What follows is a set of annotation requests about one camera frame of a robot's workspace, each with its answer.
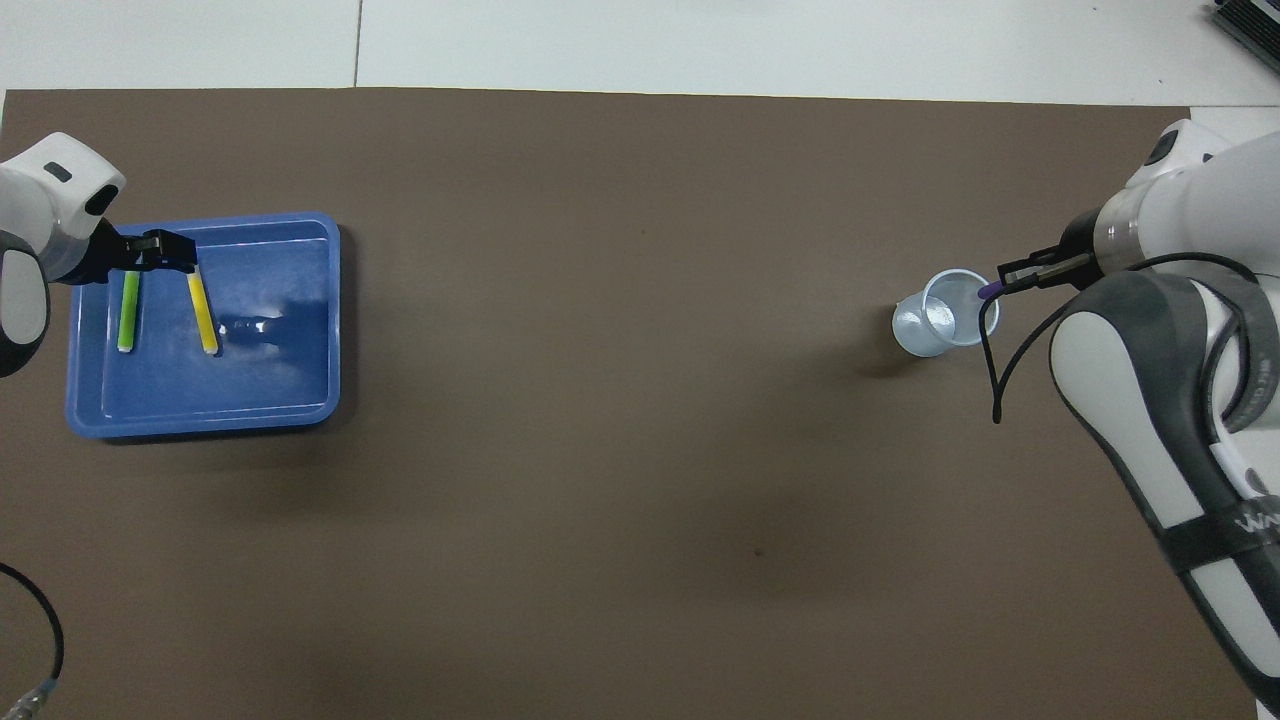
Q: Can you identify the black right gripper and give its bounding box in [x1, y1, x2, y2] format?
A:
[997, 212, 1101, 293]

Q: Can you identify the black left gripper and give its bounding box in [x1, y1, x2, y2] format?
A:
[80, 225, 198, 286]

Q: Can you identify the yellow marker pen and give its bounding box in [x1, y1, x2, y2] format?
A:
[187, 268, 220, 356]

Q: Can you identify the green marker pen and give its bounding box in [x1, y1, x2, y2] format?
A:
[118, 270, 142, 354]

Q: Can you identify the translucent plastic cup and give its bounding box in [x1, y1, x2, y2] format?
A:
[892, 268, 1001, 359]

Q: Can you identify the blue plastic tray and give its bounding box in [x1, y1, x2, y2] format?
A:
[65, 212, 343, 441]

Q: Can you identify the grey ribbed device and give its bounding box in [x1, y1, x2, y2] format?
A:
[1210, 0, 1280, 61]

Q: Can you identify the brown table mat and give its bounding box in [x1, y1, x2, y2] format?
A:
[0, 88, 1259, 720]

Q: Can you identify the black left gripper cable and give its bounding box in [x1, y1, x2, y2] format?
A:
[0, 562, 66, 720]

